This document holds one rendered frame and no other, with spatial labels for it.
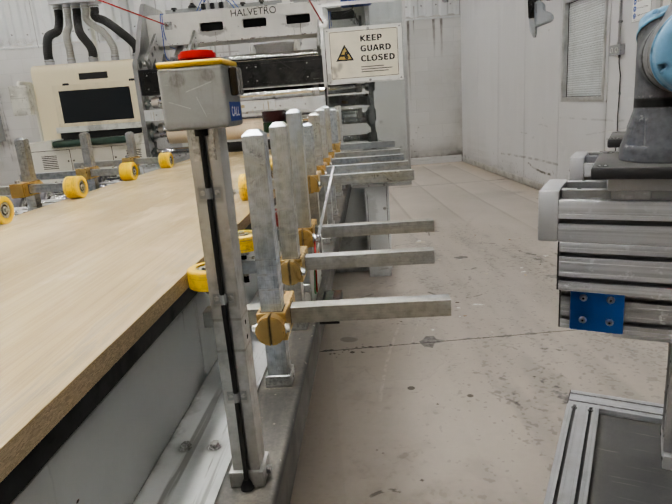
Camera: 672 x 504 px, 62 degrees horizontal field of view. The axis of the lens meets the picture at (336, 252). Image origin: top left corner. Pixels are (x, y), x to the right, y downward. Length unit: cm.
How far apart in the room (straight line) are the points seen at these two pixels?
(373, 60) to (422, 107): 656
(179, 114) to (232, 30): 347
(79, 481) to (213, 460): 26
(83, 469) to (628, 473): 131
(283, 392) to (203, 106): 54
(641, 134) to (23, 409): 94
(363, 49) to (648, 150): 280
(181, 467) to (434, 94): 953
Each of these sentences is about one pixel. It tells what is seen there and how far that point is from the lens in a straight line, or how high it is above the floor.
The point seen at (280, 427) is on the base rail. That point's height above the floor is 70.
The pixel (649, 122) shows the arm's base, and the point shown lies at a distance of 104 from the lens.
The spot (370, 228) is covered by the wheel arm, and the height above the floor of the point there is 85.
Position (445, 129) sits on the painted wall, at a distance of 1029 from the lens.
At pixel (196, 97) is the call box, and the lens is 62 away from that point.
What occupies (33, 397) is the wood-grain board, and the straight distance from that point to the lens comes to 67.
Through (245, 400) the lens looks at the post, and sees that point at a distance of 73.
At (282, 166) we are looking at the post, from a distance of 115.
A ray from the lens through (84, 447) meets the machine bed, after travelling 82.
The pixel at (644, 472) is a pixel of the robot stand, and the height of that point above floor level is 21.
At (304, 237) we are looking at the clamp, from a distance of 140.
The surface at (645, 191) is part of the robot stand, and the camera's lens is 104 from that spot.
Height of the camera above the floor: 117
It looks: 15 degrees down
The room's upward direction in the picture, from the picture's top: 4 degrees counter-clockwise
